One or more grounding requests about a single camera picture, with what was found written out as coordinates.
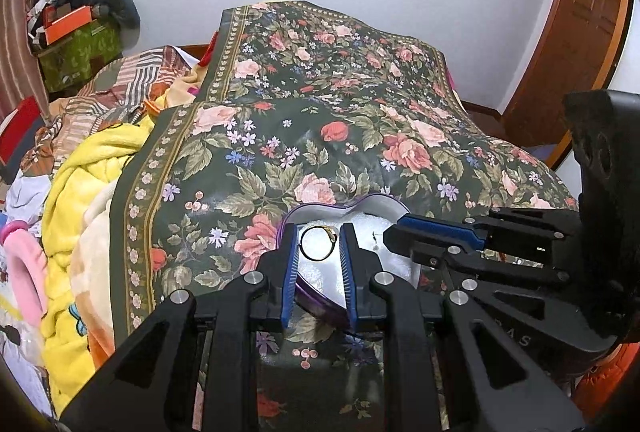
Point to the pink plush cloth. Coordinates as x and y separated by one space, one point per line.
22 267

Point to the cream fleece blanket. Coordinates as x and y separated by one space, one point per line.
92 262

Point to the orange quilted jacket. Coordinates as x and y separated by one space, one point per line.
600 382

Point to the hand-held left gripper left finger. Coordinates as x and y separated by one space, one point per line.
289 273

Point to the black bangle with gold clasp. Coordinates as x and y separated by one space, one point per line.
332 233

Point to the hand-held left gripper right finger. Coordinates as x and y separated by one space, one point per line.
348 273

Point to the white printed cloth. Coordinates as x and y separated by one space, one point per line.
25 199

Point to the red bed sheet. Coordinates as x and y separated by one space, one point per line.
210 49

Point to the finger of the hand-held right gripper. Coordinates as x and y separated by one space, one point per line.
415 247
440 228

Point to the striped pink curtain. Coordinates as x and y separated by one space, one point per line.
15 36

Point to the wooden door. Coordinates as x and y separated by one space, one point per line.
575 36

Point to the small dark earring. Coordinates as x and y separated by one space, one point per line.
375 238

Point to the orange cardboard box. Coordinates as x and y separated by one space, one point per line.
67 24

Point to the green fabric storage box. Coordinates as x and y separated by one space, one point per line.
75 59

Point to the striped patchwork quilt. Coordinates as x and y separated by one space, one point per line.
125 76

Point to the yellow fleece blanket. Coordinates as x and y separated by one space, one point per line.
85 192

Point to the purple heart-shaped tin box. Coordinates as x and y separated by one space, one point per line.
320 279

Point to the dark floral blanket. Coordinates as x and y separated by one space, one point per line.
300 136

